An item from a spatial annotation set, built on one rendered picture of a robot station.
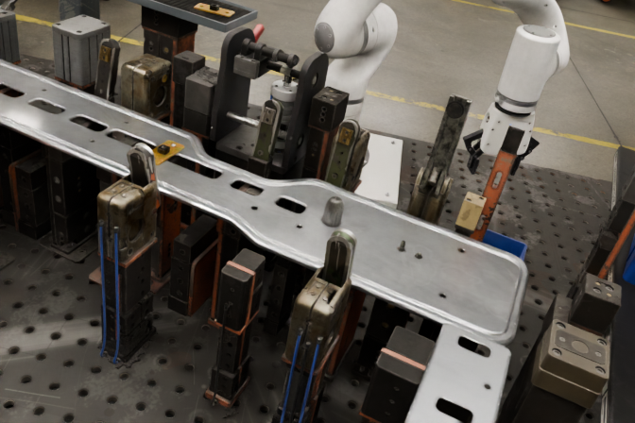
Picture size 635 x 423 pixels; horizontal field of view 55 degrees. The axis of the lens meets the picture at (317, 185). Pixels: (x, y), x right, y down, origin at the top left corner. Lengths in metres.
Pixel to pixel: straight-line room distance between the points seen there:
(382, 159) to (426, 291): 0.86
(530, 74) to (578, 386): 0.62
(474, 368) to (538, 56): 0.62
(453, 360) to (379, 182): 0.87
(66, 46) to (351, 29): 0.62
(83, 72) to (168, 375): 0.65
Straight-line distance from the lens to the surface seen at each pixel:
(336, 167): 1.15
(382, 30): 1.56
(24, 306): 1.31
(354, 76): 1.59
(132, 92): 1.32
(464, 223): 1.09
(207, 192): 1.06
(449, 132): 1.07
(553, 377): 0.88
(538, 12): 1.33
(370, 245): 1.01
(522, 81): 1.26
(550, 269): 1.65
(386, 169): 1.72
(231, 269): 0.93
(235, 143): 1.28
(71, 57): 1.40
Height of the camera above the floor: 1.60
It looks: 33 degrees down
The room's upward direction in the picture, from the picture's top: 11 degrees clockwise
